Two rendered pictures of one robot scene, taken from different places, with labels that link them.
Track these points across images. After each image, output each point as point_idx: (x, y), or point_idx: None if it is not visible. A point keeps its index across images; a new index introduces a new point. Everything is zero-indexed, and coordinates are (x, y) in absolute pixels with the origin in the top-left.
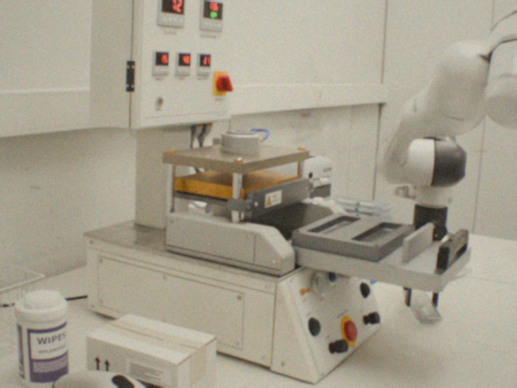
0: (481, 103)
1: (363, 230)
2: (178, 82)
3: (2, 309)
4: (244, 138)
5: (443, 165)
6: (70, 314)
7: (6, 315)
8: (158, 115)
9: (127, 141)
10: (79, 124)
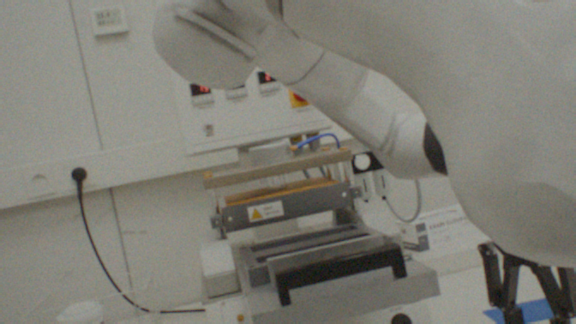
0: (275, 54)
1: (305, 246)
2: (234, 105)
3: (177, 315)
4: (255, 150)
5: (433, 144)
6: (207, 323)
7: (170, 320)
8: (211, 141)
9: None
10: None
